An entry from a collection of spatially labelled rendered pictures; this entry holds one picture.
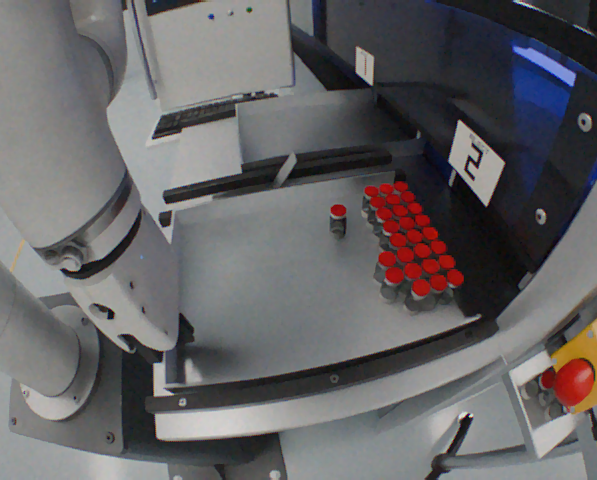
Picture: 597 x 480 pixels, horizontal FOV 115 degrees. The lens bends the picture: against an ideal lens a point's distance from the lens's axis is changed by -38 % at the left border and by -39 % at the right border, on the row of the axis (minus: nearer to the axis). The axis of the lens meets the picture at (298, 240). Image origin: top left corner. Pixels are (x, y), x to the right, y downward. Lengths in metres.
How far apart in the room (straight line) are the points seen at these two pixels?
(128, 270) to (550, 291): 0.34
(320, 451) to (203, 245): 0.93
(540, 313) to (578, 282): 0.06
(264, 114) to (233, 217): 0.34
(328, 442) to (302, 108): 1.08
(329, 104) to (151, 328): 0.66
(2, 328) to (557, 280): 0.54
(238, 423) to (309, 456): 0.88
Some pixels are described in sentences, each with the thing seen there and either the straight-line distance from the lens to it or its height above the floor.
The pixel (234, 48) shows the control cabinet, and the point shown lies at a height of 0.98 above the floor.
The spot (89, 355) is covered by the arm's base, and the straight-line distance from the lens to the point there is 0.45.
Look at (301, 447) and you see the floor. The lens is 1.20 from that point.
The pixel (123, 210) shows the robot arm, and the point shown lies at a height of 1.10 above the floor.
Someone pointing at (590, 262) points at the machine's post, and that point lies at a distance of 0.28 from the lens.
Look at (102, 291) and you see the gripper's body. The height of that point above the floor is 1.07.
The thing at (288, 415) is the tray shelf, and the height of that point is 0.88.
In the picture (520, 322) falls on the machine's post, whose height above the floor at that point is 0.94.
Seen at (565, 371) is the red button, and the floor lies 1.00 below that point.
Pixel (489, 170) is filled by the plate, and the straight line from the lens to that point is 0.34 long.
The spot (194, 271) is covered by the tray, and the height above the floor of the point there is 0.88.
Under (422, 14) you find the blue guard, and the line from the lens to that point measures 0.43.
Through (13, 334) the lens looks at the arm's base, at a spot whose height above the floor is 0.99.
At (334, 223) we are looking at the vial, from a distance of 0.39.
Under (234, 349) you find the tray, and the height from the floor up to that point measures 0.88.
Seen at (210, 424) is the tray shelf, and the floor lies 0.88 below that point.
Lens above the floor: 1.20
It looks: 49 degrees down
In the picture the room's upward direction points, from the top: 5 degrees counter-clockwise
